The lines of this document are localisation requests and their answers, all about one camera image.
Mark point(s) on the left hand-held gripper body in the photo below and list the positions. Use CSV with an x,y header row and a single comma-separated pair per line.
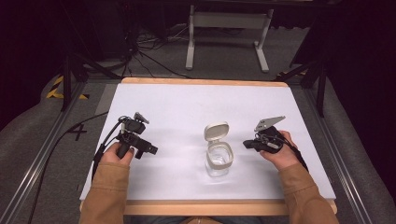
x,y
133,127

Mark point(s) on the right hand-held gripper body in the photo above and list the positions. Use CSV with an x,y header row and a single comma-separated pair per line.
x,y
268,137

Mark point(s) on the person's right hand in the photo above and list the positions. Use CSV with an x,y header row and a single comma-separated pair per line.
x,y
281,155

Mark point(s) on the person's left hand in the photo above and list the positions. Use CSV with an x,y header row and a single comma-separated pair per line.
x,y
115,157

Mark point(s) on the clear glass jar white lid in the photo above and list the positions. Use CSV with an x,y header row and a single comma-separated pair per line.
x,y
218,154

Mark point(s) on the white table sheet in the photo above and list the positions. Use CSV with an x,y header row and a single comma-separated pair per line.
x,y
193,105

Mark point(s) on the black tripod stand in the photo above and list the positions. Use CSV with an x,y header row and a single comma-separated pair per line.
x,y
320,84
67,84

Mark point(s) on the yellow black floor tape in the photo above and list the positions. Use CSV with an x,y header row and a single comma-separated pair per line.
x,y
56,90

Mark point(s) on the white metal stand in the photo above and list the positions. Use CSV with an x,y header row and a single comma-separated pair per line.
x,y
229,20

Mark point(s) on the metal floor rail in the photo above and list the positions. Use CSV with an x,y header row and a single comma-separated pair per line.
x,y
34,161
336,149

